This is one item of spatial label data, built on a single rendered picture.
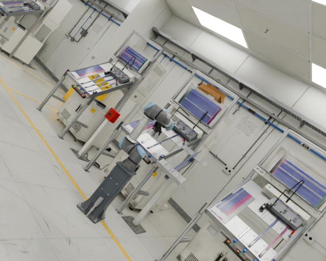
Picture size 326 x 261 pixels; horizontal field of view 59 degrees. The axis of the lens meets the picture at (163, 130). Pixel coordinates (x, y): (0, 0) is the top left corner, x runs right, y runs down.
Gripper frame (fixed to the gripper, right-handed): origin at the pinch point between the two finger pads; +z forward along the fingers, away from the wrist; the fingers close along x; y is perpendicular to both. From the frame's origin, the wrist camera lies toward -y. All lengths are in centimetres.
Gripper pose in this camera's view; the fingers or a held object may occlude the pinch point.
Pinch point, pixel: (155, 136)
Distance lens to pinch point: 322.8
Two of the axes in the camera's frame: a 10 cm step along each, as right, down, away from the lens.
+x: 6.4, 5.6, -5.3
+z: -3.4, 8.2, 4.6
